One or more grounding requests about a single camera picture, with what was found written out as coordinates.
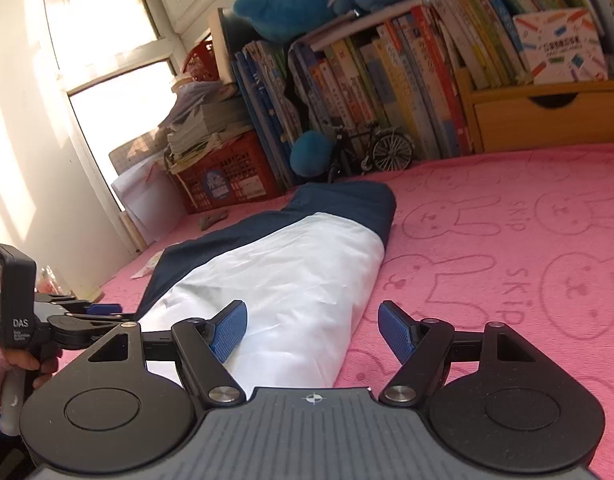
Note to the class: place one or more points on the person's left hand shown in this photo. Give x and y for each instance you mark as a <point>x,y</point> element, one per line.
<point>44,366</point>

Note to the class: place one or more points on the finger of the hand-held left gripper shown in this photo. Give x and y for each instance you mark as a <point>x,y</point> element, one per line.
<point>104,308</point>

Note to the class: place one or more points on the red plastic crate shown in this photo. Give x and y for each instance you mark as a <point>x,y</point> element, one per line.
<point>232,175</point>

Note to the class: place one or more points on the small brown object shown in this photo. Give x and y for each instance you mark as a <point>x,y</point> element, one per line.
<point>214,221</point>

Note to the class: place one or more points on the wooden drawer organizer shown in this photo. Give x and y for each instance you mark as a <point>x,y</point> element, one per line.
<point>537,120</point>

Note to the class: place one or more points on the miniature bicycle model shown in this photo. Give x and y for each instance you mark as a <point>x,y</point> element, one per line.
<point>392,152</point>

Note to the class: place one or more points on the small paper scrap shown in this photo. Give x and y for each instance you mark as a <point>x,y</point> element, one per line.
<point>147,267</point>

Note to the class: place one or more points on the blue plush ball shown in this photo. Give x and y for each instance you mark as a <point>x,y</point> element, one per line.
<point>312,152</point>

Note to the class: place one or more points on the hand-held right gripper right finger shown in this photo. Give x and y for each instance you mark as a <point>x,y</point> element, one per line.
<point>397,332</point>

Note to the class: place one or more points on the navy and white jacket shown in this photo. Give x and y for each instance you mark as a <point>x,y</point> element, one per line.
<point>287,270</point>

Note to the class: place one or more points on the white window frame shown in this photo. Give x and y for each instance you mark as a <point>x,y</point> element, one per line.
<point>169,45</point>

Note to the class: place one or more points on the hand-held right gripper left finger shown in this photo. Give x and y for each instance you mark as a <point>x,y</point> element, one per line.
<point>229,330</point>

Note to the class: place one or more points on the beige board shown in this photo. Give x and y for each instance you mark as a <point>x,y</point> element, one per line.
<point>219,45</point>

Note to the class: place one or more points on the red plastic basket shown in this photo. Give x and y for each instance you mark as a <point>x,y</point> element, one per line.
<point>202,62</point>

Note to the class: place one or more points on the white paper sheets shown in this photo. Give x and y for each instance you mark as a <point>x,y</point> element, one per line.
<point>147,200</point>

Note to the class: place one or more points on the blue plush toy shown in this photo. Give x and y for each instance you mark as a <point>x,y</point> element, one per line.
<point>292,7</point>

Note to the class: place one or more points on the white printed cardboard box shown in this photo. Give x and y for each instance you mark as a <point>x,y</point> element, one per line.
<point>559,47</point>

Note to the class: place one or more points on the row of colourful books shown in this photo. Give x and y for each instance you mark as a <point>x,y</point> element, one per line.
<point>387,75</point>

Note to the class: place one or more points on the stack of papers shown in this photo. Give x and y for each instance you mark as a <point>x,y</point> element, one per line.
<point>207,125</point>

